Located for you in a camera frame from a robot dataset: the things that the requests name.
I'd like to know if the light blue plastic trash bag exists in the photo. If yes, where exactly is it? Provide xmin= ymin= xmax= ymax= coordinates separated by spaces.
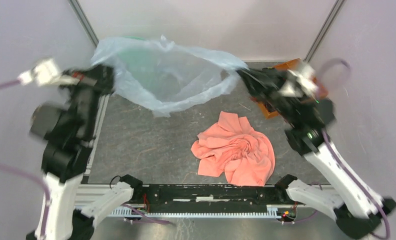
xmin=91 ymin=36 xmax=248 ymax=117

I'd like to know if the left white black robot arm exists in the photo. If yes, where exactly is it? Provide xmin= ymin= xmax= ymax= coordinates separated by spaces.
xmin=26 ymin=64 xmax=115 ymax=240

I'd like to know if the orange compartment tray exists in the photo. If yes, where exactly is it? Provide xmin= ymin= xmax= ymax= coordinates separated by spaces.
xmin=262 ymin=58 xmax=329 ymax=102

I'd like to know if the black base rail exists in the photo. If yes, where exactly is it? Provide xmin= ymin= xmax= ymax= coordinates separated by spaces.
xmin=110 ymin=174 xmax=297 ymax=221

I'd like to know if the right aluminium frame post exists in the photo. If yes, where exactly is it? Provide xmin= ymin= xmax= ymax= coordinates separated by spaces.
xmin=304 ymin=0 xmax=346 ymax=62

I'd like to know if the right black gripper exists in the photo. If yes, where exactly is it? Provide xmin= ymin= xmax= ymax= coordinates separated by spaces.
xmin=233 ymin=64 xmax=301 ymax=126

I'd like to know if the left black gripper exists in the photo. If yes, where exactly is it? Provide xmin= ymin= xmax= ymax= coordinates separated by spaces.
xmin=62 ymin=56 xmax=118 ymax=138

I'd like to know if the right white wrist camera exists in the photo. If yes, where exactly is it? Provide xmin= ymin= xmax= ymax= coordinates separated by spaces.
xmin=278 ymin=60 xmax=319 ymax=98

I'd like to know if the salmon pink cloth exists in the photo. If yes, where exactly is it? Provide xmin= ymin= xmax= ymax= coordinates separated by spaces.
xmin=190 ymin=111 xmax=276 ymax=187

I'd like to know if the left aluminium frame post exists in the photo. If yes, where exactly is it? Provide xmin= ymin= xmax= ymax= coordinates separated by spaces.
xmin=68 ymin=0 xmax=99 ymax=48

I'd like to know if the aluminium frame post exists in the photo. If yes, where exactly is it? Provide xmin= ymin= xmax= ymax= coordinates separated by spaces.
xmin=304 ymin=0 xmax=346 ymax=62
xmin=68 ymin=0 xmax=99 ymax=48

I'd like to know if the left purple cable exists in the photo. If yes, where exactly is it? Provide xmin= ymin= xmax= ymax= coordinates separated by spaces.
xmin=0 ymin=79 xmax=51 ymax=240

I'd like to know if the green plastic trash bin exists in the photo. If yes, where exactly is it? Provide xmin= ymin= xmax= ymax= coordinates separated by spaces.
xmin=114 ymin=37 xmax=177 ymax=102

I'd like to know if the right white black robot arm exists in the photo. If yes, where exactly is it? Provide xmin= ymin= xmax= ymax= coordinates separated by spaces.
xmin=237 ymin=67 xmax=396 ymax=240

